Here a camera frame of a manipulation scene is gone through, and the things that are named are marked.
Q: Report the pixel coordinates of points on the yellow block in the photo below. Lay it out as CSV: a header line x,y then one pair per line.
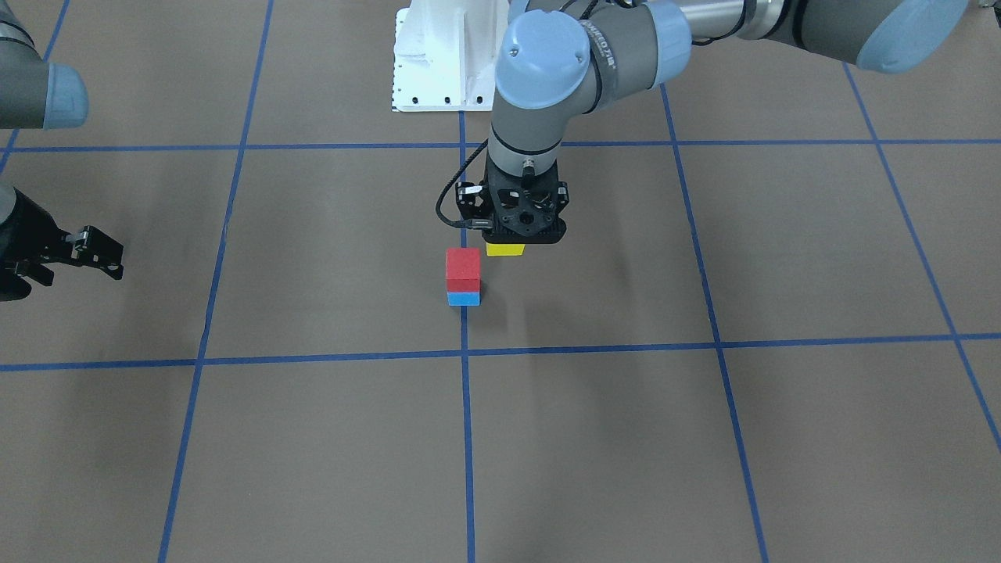
x,y
494,250

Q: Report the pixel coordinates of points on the white camera pedestal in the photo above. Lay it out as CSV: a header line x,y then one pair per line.
x,y
445,55

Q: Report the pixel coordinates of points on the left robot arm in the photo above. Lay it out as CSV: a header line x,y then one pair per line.
x,y
565,59

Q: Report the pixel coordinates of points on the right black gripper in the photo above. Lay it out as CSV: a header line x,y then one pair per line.
x,y
25,234

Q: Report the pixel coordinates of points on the blue block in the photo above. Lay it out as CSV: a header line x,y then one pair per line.
x,y
463,299

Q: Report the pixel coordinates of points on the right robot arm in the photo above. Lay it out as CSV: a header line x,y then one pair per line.
x,y
41,95

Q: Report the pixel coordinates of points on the red block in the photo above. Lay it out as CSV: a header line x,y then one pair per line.
x,y
463,270

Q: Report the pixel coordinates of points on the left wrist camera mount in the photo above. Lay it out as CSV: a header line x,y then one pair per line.
x,y
472,203

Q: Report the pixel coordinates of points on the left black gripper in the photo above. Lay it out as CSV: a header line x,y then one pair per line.
x,y
469,198

